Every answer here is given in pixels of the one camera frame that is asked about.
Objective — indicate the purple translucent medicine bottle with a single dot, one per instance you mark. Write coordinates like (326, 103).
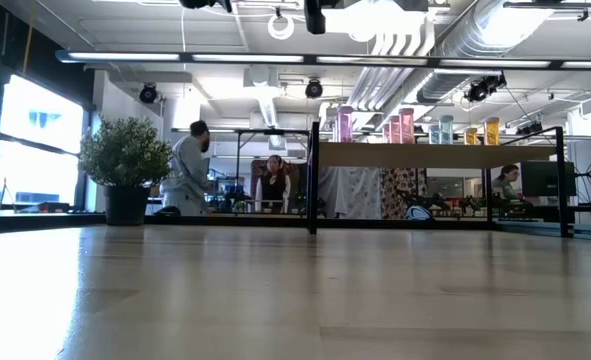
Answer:
(345, 125)
(335, 131)

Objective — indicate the wooden shelf with black legs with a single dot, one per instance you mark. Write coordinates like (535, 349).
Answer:
(425, 156)

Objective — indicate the person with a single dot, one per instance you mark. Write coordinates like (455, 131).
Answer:
(274, 185)
(190, 167)
(507, 182)

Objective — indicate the white hanging cloth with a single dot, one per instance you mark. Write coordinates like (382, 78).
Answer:
(347, 192)

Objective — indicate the black ceiling spotlight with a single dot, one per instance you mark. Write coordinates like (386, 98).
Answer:
(527, 129)
(148, 93)
(482, 89)
(313, 88)

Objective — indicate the patterned hanging cloth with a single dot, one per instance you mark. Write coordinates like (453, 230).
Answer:
(400, 192)

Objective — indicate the white ceiling pipes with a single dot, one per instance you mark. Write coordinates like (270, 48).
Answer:
(375, 87)

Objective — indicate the blue and white helmet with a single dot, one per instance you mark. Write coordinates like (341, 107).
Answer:
(417, 213)

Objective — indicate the green plant in black pot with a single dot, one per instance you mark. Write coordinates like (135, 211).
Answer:
(125, 150)

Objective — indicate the black bar with light strips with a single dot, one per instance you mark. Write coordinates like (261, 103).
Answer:
(125, 56)

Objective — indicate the black computer monitor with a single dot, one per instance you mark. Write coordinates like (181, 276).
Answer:
(547, 178)

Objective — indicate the black desk frame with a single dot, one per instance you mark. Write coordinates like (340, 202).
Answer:
(275, 131)

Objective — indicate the white ventilation duct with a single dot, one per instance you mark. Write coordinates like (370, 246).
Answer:
(262, 95)

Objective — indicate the grey spiral ventilation duct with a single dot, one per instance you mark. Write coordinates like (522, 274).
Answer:
(445, 85)

